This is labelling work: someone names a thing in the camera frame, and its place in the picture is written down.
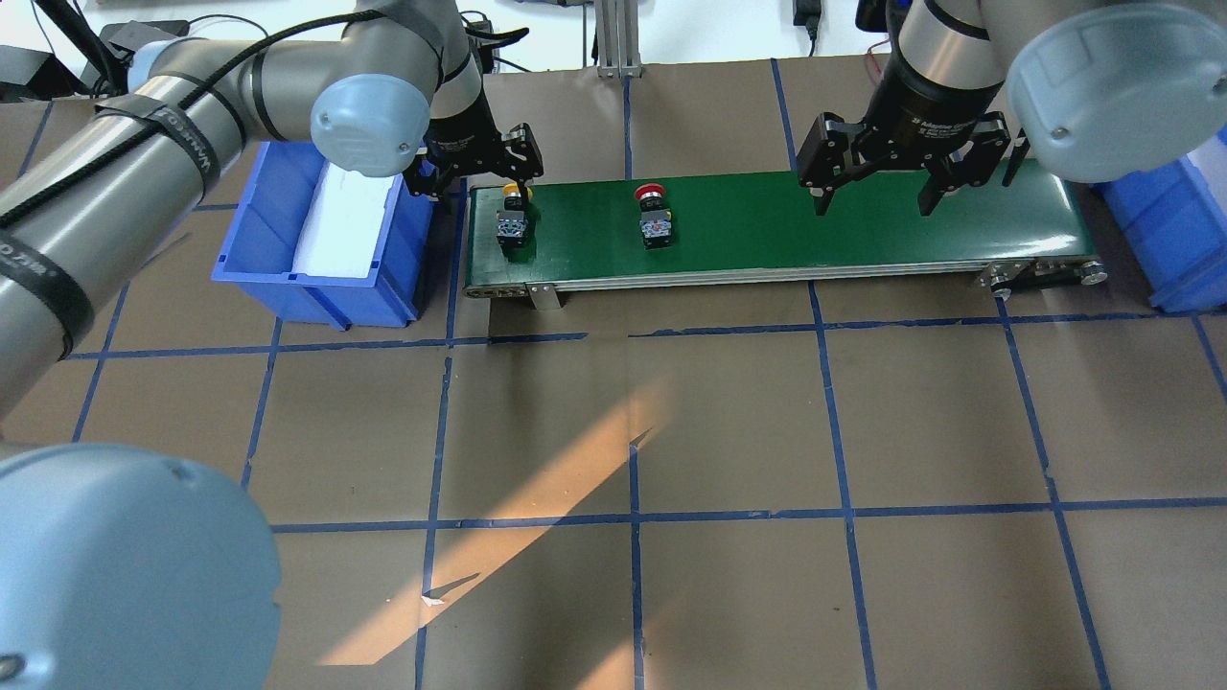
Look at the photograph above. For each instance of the yellow push button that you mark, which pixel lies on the yellow push button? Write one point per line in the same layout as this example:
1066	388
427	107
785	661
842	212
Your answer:
514	219

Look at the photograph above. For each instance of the right blue bin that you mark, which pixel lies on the right blue bin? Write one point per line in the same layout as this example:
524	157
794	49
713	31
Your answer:
1173	219

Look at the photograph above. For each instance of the aluminium profile post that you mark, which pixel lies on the aluminium profile post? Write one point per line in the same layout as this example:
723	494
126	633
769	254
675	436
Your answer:
617	39

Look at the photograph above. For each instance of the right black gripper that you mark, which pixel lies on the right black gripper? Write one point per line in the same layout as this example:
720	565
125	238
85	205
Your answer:
928	107

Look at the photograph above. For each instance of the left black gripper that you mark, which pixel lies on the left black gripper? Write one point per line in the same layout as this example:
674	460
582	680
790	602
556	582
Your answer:
463	126

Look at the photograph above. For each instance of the left blue bin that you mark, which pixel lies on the left blue bin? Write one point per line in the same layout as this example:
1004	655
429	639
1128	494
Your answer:
260	243

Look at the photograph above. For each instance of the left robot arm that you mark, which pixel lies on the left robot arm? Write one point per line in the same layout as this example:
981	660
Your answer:
127	567

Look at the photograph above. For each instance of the black device box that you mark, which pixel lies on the black device box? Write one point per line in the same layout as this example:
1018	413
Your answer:
124	39

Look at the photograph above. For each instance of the green conveyor belt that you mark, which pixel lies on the green conveyor belt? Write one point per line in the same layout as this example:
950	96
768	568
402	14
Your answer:
751	228

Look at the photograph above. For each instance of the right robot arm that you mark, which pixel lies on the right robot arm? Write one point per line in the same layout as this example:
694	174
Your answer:
1096	90

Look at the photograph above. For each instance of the white foam pad left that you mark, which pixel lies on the white foam pad left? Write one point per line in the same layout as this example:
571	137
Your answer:
340	236

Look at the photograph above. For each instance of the red push button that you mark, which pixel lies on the red push button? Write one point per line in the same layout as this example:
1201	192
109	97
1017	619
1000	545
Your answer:
655	220

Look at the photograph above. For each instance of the blue bin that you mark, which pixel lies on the blue bin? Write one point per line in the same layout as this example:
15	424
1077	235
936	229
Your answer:
260	243
1173	219

